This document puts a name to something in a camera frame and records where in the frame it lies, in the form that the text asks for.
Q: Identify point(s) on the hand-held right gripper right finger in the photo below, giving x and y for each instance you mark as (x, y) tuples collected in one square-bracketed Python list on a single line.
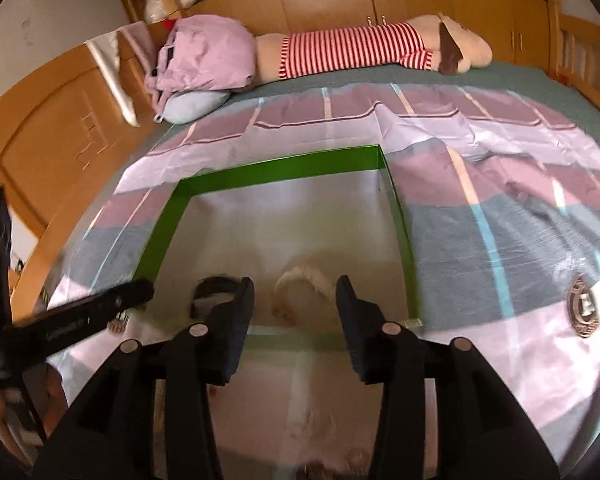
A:
[(352, 330)]

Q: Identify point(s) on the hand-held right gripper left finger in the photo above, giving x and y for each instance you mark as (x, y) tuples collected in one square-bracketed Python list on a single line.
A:
[(235, 330)]

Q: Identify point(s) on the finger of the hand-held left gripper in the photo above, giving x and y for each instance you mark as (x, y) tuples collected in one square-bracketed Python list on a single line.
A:
[(90, 312)]

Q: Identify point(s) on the black wristwatch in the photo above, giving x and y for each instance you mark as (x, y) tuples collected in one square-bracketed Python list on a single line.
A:
[(212, 285)]

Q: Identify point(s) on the green cardboard box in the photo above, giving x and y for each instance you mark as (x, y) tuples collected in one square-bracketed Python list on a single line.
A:
[(280, 165)]

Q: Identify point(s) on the wooden headboard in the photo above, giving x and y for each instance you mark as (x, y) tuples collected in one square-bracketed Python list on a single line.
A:
[(55, 125)]

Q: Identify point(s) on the pink and grey checked blanket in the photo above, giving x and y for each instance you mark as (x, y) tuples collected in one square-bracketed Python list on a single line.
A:
[(480, 210)]

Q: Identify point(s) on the white hanging cloth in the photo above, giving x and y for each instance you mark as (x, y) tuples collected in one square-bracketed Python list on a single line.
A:
[(112, 70)]

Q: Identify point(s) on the pale blue pillow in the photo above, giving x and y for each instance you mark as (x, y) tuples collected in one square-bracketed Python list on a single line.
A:
[(190, 105)]

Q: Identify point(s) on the pale pink hanging cloth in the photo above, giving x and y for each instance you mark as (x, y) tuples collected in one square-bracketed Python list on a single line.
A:
[(140, 45)]

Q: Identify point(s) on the pink jacket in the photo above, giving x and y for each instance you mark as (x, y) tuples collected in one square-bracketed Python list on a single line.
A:
[(205, 50)]

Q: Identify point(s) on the plush toy in striped shirt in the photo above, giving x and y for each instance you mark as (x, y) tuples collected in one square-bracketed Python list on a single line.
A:
[(355, 45)]

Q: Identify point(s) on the grey-green bed sheet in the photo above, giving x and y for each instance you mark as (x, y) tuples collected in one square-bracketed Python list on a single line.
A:
[(530, 80)]

